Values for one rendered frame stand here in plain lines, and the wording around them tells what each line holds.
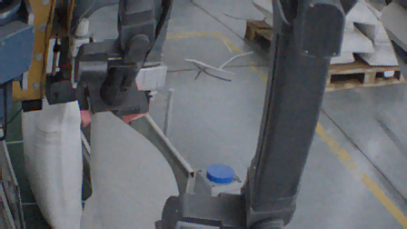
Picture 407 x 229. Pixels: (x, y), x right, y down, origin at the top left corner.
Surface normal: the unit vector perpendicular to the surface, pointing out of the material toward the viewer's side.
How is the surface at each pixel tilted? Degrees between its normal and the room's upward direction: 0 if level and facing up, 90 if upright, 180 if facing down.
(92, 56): 100
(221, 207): 28
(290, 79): 117
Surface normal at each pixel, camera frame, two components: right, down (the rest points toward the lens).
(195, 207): 0.36, -0.55
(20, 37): 0.77, 0.39
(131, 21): 0.22, 0.64
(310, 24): 0.05, 0.81
